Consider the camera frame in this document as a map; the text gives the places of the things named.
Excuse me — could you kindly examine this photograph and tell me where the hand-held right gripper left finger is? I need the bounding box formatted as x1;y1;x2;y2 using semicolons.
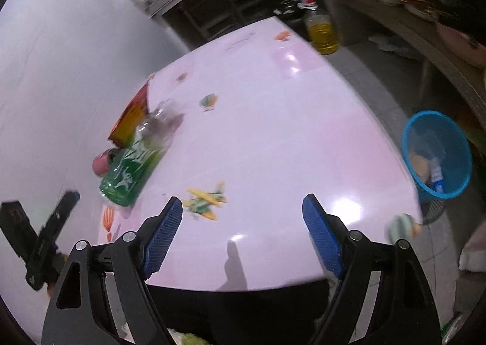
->
41;196;183;345

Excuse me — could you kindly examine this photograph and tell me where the pink plastic basin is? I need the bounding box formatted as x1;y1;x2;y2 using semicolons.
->
435;22;486;69

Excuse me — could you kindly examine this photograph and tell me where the blue plastic mesh basket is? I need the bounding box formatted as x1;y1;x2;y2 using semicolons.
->
402;110;473;203

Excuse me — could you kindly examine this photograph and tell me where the crumpled white paper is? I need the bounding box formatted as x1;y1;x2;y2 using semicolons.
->
368;34;413;53

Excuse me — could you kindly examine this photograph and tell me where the red snack packet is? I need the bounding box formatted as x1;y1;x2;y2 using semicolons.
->
107;81;152;149

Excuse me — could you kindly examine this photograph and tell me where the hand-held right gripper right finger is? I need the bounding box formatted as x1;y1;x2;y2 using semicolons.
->
303;194;443;345

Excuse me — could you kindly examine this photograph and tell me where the yellow cooking oil bottle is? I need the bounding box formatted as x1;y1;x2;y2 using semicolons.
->
298;0;341;56

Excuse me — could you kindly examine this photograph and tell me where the woven-edge storage shelf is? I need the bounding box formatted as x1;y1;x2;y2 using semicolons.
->
330;0;486;121

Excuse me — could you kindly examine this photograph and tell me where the stack of patterned plates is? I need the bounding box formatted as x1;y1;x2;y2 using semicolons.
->
402;0;442;21

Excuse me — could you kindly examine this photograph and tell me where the pinkish white sack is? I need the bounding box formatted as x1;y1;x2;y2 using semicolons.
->
457;216;486;273

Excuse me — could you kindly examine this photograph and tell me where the green label plastic bottle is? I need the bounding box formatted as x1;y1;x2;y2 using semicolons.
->
99;100;187;207

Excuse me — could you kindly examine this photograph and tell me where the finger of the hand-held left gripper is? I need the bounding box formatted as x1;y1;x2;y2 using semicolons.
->
39;190;81;244

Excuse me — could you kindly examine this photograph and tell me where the green fuzzy slipper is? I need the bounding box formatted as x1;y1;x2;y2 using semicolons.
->
178;332;210;345

